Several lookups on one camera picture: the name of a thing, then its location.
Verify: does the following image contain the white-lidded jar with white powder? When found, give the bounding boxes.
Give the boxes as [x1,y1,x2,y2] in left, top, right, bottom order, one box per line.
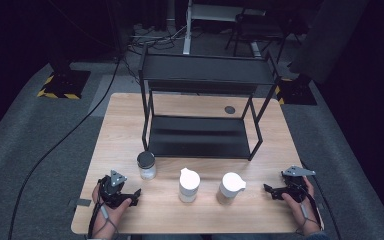
[178,167,201,204]

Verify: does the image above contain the black metal two-tier rack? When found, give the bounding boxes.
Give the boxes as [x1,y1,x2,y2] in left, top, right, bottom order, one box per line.
[138,43,281,162]

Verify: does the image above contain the black chair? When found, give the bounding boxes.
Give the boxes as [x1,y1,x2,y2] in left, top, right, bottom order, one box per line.
[224,8,303,63]

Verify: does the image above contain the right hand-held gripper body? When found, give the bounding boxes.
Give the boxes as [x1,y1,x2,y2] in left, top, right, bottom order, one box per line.
[278,165,317,204]

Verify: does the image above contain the right hand-held gripper cable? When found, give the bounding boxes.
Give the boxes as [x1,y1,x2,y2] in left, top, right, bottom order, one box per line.
[294,183,324,234]

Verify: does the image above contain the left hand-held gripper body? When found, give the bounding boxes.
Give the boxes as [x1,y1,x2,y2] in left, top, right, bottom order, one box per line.
[98,169,134,209]

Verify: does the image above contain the tangle of floor cables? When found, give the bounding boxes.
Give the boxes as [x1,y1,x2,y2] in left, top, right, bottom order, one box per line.
[126,23,188,56]

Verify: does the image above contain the person's left hand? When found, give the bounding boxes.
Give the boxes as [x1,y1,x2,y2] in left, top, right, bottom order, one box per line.
[91,184,133,240]

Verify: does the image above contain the black-lidded glass jar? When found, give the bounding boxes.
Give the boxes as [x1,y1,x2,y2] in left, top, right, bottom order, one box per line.
[136,150,158,181]

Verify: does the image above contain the person's right hand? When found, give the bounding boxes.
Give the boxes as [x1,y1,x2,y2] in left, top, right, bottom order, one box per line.
[281,176,321,236]

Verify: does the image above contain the thick black floor cable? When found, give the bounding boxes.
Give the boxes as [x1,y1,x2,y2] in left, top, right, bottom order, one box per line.
[7,56,123,240]

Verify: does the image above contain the dark grey draped cloth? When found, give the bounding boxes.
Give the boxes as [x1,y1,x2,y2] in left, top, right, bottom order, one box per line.
[288,0,371,84]

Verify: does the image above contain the hand-held gripper cable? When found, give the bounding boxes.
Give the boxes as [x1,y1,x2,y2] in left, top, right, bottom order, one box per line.
[294,183,324,234]
[87,178,119,240]

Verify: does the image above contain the black yellow-striped stand base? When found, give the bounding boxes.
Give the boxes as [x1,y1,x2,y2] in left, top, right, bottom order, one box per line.
[36,69,92,100]
[274,77,318,106]

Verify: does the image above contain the white desk frame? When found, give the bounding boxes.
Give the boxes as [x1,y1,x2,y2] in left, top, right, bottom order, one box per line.
[182,0,268,58]

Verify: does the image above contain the left hand-held gripper cable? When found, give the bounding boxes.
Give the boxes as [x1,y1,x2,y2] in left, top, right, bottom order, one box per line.
[87,178,119,240]

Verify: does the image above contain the white-lidded jar with brown powder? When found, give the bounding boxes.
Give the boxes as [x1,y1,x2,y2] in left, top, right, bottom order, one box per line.
[216,171,247,205]

